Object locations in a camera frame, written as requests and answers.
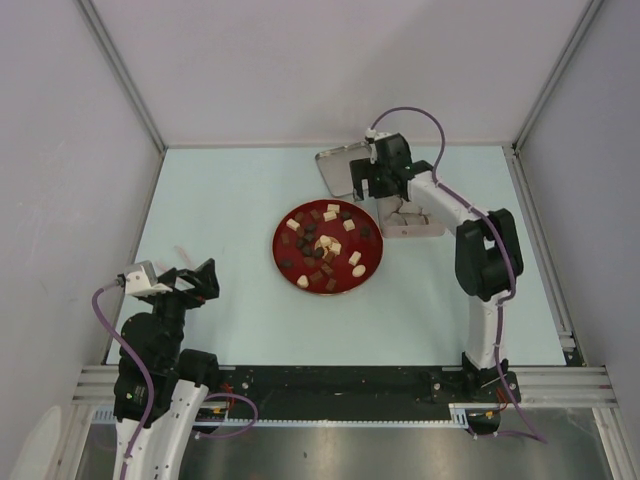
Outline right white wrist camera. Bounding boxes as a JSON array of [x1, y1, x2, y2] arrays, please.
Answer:
[[364, 128, 392, 145]]

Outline white rectangular chocolate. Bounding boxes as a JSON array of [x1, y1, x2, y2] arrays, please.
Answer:
[[323, 211, 337, 222]]

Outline white chocolate piece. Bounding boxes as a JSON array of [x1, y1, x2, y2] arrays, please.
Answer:
[[348, 251, 361, 266]]

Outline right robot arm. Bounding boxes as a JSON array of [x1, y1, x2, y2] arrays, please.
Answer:
[[350, 129, 524, 401]]

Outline white heart chocolate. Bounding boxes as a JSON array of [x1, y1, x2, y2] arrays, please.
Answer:
[[296, 275, 309, 289]]

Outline white oval chocolate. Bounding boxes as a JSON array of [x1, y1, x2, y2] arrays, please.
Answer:
[[352, 265, 366, 278]]

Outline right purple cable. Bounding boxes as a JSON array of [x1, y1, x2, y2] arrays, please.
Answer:
[[372, 107, 549, 444]]

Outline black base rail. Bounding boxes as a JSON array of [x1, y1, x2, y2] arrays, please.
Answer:
[[216, 366, 521, 426]]

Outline metal tin lid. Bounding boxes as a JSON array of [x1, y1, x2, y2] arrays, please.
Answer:
[[315, 141, 371, 197]]

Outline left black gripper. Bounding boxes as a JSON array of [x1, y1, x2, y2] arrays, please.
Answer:
[[144, 257, 218, 362]]

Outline pink cat paw tongs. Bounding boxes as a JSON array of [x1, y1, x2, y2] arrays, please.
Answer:
[[174, 245, 195, 270]]

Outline red round plate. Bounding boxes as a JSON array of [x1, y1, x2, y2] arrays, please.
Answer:
[[271, 199, 384, 296]]

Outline metal tin box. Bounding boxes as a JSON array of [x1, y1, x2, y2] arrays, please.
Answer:
[[376, 196, 446, 238]]

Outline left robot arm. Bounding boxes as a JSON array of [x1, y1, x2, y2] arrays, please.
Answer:
[[113, 259, 221, 479]]

